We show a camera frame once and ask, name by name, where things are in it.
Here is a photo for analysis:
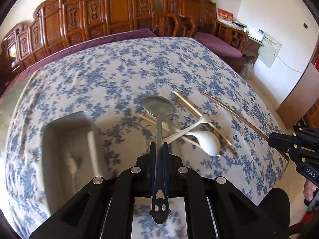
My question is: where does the grey metal rectangular tray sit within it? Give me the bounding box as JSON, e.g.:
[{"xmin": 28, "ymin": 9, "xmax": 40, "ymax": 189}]
[{"xmin": 42, "ymin": 111, "xmax": 108, "ymax": 214}]

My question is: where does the blue floral tablecloth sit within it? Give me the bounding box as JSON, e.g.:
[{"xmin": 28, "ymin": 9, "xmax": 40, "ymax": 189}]
[{"xmin": 5, "ymin": 37, "xmax": 286, "ymax": 238}]

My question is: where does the white wall distribution box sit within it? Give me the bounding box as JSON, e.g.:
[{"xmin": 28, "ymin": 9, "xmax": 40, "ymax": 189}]
[{"xmin": 258, "ymin": 33, "xmax": 282, "ymax": 68}]

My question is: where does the dark brown chopstick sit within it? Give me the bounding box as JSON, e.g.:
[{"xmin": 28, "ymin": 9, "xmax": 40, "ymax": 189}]
[{"xmin": 198, "ymin": 88, "xmax": 288, "ymax": 166}]

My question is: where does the white telephone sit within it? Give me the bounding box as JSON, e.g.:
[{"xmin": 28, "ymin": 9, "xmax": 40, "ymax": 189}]
[{"xmin": 248, "ymin": 26, "xmax": 265, "ymax": 42}]

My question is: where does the white ceramic soup spoon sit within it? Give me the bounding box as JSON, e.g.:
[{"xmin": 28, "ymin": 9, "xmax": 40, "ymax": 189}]
[{"xmin": 186, "ymin": 131, "xmax": 221, "ymax": 157}]

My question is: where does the purple sofa cushion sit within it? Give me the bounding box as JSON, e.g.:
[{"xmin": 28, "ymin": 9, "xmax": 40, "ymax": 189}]
[{"xmin": 1, "ymin": 28, "xmax": 157, "ymax": 103}]

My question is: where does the light bamboo chopstick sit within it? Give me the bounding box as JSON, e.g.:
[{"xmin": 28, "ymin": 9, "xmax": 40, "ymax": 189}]
[
  {"xmin": 136, "ymin": 113, "xmax": 222, "ymax": 158},
  {"xmin": 174, "ymin": 91, "xmax": 232, "ymax": 146}
]

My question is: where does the steel spoon cutout handle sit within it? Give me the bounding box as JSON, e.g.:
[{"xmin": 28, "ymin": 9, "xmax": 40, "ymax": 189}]
[{"xmin": 143, "ymin": 96, "xmax": 175, "ymax": 224}]

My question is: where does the carved wooden armchair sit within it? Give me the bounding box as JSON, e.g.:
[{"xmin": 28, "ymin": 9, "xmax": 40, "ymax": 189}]
[{"xmin": 163, "ymin": 0, "xmax": 249, "ymax": 52}]

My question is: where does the wooden side table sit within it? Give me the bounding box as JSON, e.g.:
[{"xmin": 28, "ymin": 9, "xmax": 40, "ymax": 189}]
[{"xmin": 215, "ymin": 20, "xmax": 262, "ymax": 59}]

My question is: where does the white plastic bag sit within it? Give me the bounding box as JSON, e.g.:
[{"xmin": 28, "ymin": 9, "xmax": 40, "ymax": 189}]
[{"xmin": 239, "ymin": 55, "xmax": 254, "ymax": 79}]

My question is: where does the person's right hand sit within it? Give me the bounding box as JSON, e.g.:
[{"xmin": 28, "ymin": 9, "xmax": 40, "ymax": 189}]
[{"xmin": 303, "ymin": 180, "xmax": 317, "ymax": 202}]

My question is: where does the brown wooden chopstick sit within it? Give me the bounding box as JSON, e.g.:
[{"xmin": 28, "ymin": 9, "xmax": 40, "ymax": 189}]
[{"xmin": 174, "ymin": 97, "xmax": 238, "ymax": 158}]

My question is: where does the purple armchair cushion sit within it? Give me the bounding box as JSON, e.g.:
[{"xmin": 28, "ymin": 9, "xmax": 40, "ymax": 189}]
[{"xmin": 194, "ymin": 32, "xmax": 242, "ymax": 58}]

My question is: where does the carved wooden long sofa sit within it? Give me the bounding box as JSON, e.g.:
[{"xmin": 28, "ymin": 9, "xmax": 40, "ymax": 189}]
[{"xmin": 0, "ymin": 0, "xmax": 196, "ymax": 78}]

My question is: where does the red greeting card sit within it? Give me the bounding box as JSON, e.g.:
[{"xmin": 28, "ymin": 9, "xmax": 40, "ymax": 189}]
[{"xmin": 217, "ymin": 8, "xmax": 234, "ymax": 25}]

